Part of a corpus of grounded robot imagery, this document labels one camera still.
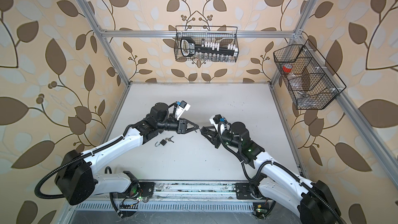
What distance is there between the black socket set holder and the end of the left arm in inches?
16.1

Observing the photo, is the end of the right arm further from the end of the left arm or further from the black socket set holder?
the black socket set holder

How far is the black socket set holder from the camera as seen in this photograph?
83 cm

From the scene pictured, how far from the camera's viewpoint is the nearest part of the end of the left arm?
661 mm

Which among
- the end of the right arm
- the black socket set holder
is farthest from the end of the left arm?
the black socket set holder
